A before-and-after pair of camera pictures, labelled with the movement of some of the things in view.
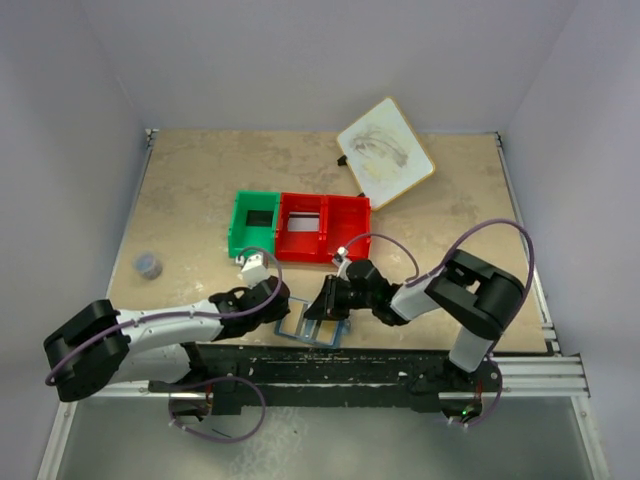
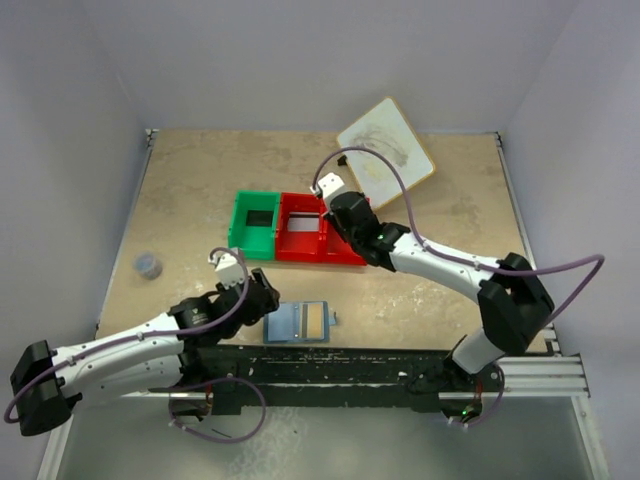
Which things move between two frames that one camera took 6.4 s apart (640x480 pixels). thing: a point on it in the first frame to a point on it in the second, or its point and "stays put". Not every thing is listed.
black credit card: (259, 218) stays put
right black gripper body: (355, 301) to (356, 241)
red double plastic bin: (311, 228) stays put
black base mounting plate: (242, 376) stays put
